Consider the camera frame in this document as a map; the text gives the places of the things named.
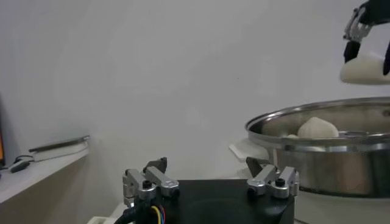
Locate stainless steel steamer basket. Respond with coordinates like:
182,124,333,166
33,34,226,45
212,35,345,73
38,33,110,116
245,96,390,198

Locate small black adapter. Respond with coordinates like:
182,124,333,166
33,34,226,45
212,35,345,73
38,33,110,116
10,160,31,174

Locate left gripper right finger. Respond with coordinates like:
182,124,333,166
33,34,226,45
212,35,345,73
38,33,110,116
246,156,300,200

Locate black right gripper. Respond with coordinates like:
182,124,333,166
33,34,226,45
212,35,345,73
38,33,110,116
342,0,390,76

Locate black flat device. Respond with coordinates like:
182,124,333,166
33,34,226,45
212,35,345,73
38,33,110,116
28,135,91,153

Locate white flat device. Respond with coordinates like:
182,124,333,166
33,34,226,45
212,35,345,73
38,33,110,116
32,141,90,163

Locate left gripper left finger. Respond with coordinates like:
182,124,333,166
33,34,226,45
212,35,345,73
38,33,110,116
122,156,181,208

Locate black desk cable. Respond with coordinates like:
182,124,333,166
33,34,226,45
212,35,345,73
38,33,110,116
0,154,35,171

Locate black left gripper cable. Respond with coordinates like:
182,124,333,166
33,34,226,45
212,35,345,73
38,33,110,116
114,197,168,224

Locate laptop with orange screen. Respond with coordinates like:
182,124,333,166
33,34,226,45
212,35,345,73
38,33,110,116
0,97,6,167

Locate white side desk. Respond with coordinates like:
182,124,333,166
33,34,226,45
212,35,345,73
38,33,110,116
0,147,91,205

